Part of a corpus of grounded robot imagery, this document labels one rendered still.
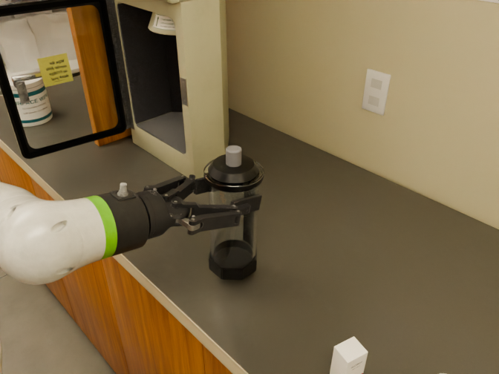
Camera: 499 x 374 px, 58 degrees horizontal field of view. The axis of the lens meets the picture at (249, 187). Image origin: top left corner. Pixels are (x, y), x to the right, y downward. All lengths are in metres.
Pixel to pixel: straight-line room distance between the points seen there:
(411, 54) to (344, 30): 0.21
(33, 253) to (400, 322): 0.65
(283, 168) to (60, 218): 0.82
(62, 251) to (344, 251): 0.64
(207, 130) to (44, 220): 0.69
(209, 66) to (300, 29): 0.36
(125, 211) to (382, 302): 0.54
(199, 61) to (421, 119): 0.58
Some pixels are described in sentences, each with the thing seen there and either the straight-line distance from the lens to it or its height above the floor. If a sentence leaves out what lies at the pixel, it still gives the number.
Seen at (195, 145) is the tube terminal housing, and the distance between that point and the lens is 1.21.
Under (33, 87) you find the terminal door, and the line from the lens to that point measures 1.33.
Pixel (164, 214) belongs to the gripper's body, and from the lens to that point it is 0.70.
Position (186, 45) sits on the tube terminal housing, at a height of 1.31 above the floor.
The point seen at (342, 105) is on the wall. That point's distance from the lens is 1.37.
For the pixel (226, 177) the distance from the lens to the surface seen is 0.78.
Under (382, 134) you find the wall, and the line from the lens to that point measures 1.32.
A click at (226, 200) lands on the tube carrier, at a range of 0.80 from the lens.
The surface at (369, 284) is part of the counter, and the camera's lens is 0.99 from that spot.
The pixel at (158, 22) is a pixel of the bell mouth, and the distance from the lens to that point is 1.21.
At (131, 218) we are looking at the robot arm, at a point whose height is 1.23.
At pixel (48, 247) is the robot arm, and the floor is 1.26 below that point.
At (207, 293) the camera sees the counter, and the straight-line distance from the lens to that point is 0.94.
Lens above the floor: 1.63
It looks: 34 degrees down
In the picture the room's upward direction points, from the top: straight up
